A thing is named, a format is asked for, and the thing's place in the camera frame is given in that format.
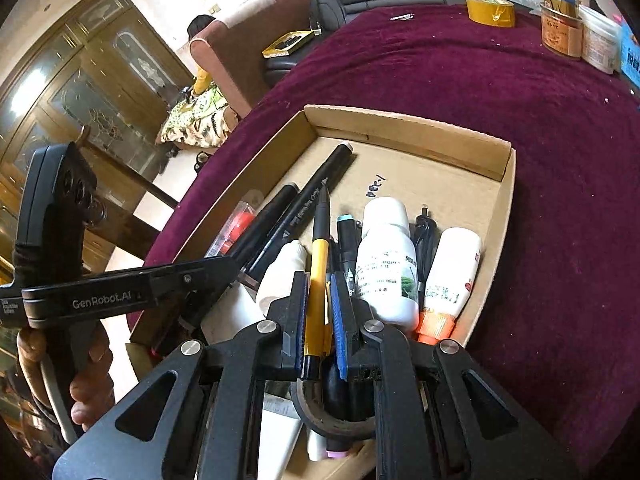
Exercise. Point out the white plastic tub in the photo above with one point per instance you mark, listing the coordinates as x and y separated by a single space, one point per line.
600 42

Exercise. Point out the white glue bottle orange cap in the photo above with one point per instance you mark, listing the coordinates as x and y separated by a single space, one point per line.
452 275

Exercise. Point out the person's left hand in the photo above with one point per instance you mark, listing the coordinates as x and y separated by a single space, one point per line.
95 390

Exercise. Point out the small metal clip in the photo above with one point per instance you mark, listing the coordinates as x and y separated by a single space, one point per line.
402 17

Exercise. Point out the white bottle green label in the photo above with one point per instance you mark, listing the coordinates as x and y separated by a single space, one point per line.
387 260

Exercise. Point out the clear jar brown label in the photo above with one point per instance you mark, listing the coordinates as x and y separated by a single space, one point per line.
560 30

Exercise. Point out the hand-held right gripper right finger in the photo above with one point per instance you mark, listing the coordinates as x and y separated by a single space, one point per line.
340 330

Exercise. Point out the black marker teal cap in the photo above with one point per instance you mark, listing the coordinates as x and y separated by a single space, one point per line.
346 240

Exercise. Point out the small white bottle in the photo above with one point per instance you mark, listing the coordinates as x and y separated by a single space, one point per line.
280 275

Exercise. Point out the gold picture frame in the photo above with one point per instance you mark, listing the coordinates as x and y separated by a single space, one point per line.
287 44

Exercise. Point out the shallow cardboard box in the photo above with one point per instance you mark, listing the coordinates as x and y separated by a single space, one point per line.
425 180

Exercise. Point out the yellow black pen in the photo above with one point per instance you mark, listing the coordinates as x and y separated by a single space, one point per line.
317 285

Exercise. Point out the wooden glass-door cabinet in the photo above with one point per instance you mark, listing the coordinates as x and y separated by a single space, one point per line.
75 60

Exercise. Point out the orange item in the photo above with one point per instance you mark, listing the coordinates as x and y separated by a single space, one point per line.
240 225

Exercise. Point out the purple tablecloth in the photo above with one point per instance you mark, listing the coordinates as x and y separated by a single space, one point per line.
550 185

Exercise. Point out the wooden chair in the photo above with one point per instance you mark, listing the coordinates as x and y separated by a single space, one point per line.
130 172

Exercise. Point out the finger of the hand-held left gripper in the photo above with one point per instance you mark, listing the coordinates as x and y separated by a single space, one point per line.
190 275

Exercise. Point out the yellow tape roll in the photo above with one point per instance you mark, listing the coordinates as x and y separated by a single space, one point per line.
490 11

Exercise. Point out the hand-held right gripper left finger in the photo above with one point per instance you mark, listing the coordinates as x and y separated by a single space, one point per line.
299 330

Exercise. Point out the clear jar blue label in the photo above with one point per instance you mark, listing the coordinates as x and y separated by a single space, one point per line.
631 57

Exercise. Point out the long black marker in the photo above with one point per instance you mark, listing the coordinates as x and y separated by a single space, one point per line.
310 195

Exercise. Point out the black tape roll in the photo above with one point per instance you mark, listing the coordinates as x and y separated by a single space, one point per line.
340 427

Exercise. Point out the thin black pen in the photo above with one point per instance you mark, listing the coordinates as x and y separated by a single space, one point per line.
425 245

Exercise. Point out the brown armchair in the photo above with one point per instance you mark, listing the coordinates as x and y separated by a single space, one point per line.
240 60

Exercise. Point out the floral cloth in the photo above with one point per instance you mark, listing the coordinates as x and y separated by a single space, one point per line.
195 120

